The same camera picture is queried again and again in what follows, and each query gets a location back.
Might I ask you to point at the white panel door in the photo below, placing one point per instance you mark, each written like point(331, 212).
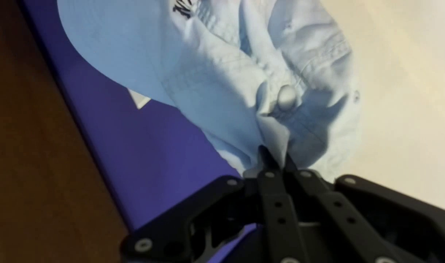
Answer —
point(400, 58)

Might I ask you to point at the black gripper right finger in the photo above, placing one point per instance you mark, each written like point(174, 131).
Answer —
point(333, 229)

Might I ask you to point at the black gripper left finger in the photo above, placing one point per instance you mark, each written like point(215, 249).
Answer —
point(285, 242)

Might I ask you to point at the brown wooden chest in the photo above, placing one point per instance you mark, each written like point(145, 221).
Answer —
point(54, 207)

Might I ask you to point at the white baseball cap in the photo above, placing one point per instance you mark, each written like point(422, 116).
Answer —
point(248, 74)

